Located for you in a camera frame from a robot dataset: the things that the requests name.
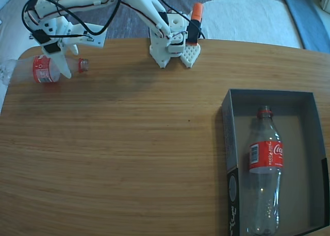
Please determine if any clear bottle barcode red label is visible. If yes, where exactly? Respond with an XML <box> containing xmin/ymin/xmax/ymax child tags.
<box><xmin>0</xmin><ymin>54</ymin><xmax>90</xmax><ymax>85</ymax></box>

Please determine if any clear bottle Coca-Cola script label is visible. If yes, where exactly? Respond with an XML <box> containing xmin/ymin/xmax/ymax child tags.
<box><xmin>246</xmin><ymin>105</ymin><xmax>286</xmax><ymax>235</ymax></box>

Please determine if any grey cardboard box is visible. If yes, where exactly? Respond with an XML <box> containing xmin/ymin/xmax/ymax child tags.
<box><xmin>221</xmin><ymin>88</ymin><xmax>330</xmax><ymax>236</ymax></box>

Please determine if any orange and black clamp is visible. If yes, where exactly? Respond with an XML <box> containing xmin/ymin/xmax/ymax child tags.
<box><xmin>186</xmin><ymin>3</ymin><xmax>204</xmax><ymax>45</ymax></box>

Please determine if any white rug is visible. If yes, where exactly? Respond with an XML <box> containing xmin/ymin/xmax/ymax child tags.
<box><xmin>201</xmin><ymin>0</ymin><xmax>304</xmax><ymax>50</ymax></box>

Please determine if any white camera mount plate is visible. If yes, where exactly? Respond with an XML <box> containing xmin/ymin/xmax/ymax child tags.
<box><xmin>55</xmin><ymin>16</ymin><xmax>108</xmax><ymax>48</ymax></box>

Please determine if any black cable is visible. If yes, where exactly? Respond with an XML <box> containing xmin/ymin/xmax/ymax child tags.
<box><xmin>22</xmin><ymin>0</ymin><xmax>126</xmax><ymax>41</ymax></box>

